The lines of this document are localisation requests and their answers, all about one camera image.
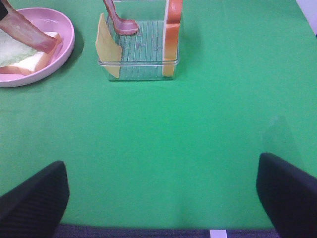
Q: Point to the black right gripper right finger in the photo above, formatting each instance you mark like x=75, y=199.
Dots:
x=288, y=196

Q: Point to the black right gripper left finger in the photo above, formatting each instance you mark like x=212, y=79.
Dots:
x=35, y=208

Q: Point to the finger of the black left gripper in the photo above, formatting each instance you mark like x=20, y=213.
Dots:
x=3, y=11

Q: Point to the bacon strip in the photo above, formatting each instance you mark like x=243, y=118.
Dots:
x=21, y=29
x=122, y=26

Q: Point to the green lettuce leaf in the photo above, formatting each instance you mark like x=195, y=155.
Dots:
x=12, y=51

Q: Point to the bread slice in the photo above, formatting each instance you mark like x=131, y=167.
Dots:
x=171, y=29
x=33, y=63

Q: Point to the yellow cheese slice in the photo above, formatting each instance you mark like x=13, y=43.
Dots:
x=107, y=49

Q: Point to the pink round plate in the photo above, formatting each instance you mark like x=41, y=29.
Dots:
x=51, y=20

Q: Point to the green tablecloth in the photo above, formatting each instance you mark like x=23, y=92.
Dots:
x=171, y=154

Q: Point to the right clear plastic container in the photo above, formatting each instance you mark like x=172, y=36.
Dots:
x=141, y=52

